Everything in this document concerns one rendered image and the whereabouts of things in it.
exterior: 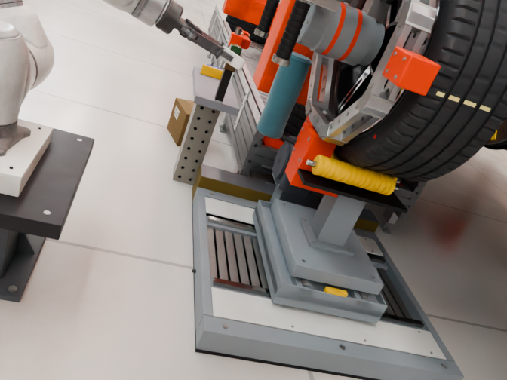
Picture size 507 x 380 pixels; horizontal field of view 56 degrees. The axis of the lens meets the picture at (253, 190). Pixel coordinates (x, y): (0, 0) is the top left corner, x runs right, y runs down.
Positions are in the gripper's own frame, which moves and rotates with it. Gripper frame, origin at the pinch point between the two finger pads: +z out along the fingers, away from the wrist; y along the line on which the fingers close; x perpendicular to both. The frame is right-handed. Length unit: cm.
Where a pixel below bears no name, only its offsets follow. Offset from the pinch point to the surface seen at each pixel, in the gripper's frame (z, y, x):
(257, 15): 67, 240, -6
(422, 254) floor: 145, 44, 33
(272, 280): 45, -12, 48
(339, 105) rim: 41.0, 13.7, -4.6
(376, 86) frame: 25.3, -23.1, -15.6
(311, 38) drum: 14.7, -0.4, -15.5
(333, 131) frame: 30.4, -11.5, -0.1
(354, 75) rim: 44, 23, -15
